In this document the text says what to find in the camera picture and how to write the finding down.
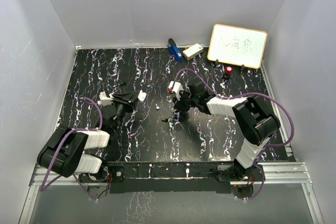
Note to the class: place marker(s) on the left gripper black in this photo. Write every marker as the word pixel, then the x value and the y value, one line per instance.
pixel 124 99

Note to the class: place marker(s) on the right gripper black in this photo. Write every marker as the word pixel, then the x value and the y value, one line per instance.
pixel 179 104

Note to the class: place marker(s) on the white earbud charging case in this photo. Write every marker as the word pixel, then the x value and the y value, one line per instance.
pixel 141 96

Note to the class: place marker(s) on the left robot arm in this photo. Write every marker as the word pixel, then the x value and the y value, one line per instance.
pixel 64 152

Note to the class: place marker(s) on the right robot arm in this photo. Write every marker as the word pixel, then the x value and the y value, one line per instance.
pixel 256 121

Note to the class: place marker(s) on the red emergency stop button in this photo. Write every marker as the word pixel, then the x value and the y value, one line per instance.
pixel 227 73

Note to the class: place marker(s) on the blue stapler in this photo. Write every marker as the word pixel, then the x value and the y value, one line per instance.
pixel 174 50

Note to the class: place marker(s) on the small white box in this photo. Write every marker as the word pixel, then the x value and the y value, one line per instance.
pixel 192 51

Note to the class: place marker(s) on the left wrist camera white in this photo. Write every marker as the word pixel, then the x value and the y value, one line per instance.
pixel 104 100

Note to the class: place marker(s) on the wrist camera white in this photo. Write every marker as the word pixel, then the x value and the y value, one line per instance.
pixel 104 100
pixel 174 89

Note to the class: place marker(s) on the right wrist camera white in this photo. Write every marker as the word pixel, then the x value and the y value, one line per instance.
pixel 174 89

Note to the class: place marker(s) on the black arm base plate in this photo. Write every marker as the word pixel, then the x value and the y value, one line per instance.
pixel 161 177

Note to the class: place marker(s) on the whiteboard with yellow frame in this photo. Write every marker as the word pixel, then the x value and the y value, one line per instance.
pixel 237 46

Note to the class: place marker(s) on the aluminium rail frame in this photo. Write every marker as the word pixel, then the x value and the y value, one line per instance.
pixel 177 193

